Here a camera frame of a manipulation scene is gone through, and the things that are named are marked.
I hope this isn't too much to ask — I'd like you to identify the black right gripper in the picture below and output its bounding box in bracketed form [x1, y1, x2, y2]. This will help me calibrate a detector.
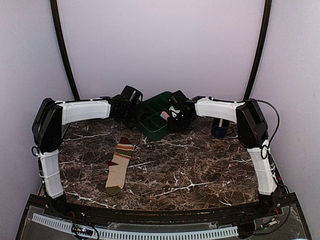
[167, 112, 193, 132]

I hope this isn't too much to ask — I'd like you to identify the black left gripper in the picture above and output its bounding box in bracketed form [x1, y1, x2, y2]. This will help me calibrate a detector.
[118, 103, 147, 130]

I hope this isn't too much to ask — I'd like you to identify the pink patterned sock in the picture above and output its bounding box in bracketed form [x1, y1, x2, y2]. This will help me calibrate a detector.
[160, 111, 170, 121]

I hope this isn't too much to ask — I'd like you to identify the green compartment tray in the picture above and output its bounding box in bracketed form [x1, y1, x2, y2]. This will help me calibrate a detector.
[136, 91, 172, 142]

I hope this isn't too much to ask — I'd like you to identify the beige striped sock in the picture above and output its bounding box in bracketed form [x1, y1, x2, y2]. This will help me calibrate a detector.
[105, 137, 134, 196]

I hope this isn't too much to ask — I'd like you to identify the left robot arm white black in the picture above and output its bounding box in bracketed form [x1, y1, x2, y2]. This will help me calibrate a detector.
[31, 85, 145, 199]

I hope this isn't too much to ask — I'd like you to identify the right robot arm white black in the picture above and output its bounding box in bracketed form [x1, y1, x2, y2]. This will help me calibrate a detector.
[167, 90, 278, 217]

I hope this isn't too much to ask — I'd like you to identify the dark blue mug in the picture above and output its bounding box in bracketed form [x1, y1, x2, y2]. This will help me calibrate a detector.
[211, 118, 234, 139]

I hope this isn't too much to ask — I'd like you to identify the small circuit board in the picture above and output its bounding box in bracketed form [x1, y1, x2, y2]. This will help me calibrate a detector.
[71, 225, 93, 236]

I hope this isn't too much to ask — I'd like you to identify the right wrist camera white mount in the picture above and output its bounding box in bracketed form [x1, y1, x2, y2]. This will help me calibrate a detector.
[169, 106, 180, 119]

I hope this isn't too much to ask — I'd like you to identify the black front rail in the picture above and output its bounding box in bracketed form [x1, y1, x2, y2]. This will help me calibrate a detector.
[56, 201, 262, 225]

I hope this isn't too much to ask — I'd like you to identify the white slotted cable duct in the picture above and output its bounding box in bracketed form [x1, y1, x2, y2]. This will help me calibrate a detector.
[31, 213, 239, 240]

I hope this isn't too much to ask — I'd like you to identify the left black frame post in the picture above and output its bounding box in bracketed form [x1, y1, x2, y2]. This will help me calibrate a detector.
[49, 0, 81, 100]

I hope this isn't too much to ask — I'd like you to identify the black frame post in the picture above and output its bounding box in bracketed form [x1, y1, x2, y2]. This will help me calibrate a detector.
[49, 0, 81, 100]
[243, 0, 273, 100]

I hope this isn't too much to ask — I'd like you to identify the right black frame post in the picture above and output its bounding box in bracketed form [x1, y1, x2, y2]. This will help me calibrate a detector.
[243, 0, 273, 100]

